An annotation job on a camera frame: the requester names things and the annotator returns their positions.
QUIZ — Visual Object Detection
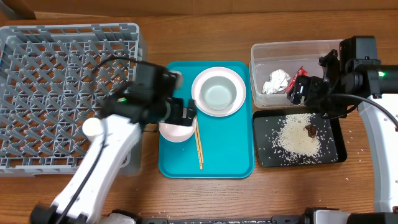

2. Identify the teal plastic tray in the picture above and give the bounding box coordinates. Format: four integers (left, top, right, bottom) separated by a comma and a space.
158, 60, 255, 180

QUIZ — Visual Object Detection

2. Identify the pile of rice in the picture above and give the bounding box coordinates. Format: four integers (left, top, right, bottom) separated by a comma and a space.
261, 113, 338, 164

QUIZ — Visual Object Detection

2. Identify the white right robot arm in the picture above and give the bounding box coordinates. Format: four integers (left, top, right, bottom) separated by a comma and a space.
287, 35, 397, 224

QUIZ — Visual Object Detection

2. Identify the clear plastic bin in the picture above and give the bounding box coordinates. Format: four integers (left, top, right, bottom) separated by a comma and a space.
250, 39, 340, 108

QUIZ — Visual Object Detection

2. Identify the large white plate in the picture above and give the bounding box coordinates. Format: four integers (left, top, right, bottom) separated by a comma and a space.
192, 67, 246, 117

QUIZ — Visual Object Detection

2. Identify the grey-white bowl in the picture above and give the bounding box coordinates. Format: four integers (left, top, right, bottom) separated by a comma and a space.
200, 76, 236, 110

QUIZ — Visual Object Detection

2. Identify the black waste tray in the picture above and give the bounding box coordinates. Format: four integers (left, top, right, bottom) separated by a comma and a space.
252, 107, 348, 169

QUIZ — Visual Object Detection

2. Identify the cream white cup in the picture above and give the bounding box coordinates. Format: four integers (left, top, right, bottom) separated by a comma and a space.
81, 118, 106, 142

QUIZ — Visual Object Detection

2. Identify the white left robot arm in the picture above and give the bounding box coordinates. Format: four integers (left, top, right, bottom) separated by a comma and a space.
29, 61, 197, 223

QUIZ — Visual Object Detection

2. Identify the red snack wrapper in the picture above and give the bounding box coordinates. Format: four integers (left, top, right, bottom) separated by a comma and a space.
285, 67, 308, 93

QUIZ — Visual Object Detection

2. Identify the grey dish rack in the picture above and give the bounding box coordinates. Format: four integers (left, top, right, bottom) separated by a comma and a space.
1, 23, 147, 177

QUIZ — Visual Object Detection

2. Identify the small pink-white bowl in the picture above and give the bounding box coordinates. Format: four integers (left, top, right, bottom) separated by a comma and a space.
159, 119, 197, 142

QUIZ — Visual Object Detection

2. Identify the white tissue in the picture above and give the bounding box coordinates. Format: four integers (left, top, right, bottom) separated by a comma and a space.
262, 69, 290, 95

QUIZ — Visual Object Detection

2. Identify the wooden chopstick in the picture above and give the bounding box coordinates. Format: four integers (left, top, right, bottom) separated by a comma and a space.
195, 118, 204, 169
195, 126, 203, 170

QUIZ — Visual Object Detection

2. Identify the brown food scrap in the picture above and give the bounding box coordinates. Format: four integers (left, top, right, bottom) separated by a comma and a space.
304, 124, 317, 138

